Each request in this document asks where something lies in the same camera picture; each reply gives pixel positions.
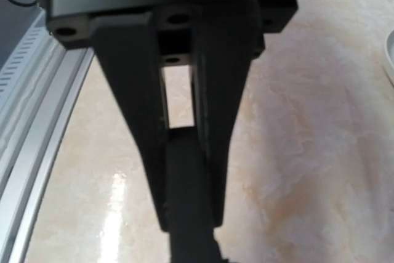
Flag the black phone case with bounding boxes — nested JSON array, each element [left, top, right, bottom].
[[166, 127, 228, 262]]

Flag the front aluminium rail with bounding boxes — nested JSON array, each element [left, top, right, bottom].
[[1, 14, 93, 262]]

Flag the white grey ringed plate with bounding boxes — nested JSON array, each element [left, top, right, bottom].
[[382, 30, 394, 85]]

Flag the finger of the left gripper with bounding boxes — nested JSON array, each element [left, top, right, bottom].
[[90, 12, 168, 230], [192, 26, 259, 227]]

